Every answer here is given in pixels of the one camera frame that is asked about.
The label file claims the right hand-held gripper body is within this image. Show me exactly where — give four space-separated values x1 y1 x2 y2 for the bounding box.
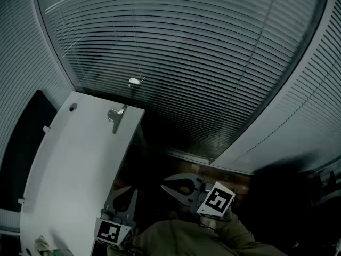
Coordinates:
190 180 237 220

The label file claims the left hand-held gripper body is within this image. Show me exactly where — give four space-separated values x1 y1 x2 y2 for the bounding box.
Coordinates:
95 205 137 251

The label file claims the person's right forearm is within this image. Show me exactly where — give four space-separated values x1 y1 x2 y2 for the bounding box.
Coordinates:
213 209 258 250

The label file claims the person's olive jacket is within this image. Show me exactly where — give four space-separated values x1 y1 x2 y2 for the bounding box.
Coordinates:
106 209 288 256

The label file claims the green plastic object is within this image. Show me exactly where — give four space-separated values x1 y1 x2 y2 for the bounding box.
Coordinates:
39 247 73 256

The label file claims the crumpled white paper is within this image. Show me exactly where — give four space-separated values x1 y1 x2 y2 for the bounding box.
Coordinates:
34 234 51 252

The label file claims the white low ledge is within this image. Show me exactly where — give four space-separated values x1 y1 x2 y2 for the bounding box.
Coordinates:
0 207 22 235

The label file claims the dark office chair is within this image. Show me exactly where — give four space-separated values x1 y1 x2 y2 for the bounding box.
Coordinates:
308 166 341 208

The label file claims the wide grey window blind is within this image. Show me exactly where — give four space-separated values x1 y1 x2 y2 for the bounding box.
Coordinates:
33 0 330 166

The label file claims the black cable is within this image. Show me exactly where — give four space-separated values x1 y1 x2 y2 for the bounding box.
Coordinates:
198 215 217 230

